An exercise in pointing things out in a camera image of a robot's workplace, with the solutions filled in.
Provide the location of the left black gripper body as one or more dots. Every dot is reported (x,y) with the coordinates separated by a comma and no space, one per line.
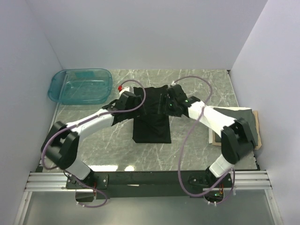
(131,114)

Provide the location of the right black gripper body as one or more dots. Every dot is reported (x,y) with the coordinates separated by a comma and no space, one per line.
(170,108)

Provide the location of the black t shirt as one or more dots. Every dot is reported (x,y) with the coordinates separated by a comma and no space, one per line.
(152,127)

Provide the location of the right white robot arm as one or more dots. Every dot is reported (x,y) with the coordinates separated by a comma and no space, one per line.
(237,139)

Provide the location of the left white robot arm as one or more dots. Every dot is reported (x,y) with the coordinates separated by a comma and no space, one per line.
(62,141)

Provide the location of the teal plastic bin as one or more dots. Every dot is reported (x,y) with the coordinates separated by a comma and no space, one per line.
(81,86)

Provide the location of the folded dark grey shirt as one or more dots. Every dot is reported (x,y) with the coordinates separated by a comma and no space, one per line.
(245,114)

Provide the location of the brown cardboard board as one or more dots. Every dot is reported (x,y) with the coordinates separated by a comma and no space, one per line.
(217,140)

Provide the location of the black base crossbar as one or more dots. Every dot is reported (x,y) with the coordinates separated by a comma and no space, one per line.
(150,184)

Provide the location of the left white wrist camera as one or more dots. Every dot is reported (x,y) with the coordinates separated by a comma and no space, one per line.
(122,89)

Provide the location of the aluminium frame rail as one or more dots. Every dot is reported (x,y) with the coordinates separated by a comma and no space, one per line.
(57,181)

